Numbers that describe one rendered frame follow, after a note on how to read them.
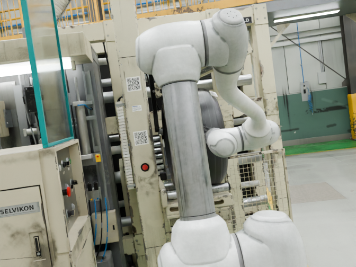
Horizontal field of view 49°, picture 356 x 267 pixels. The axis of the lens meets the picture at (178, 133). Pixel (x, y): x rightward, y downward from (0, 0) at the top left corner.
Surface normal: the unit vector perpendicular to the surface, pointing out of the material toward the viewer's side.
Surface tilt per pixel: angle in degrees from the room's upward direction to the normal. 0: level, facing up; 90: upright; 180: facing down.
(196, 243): 78
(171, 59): 87
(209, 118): 67
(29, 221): 90
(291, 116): 90
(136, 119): 90
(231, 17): 53
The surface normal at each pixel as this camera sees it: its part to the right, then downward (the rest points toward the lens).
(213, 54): 0.19, 0.71
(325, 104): -0.12, 0.07
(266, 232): -0.28, -0.43
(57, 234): 0.11, 0.04
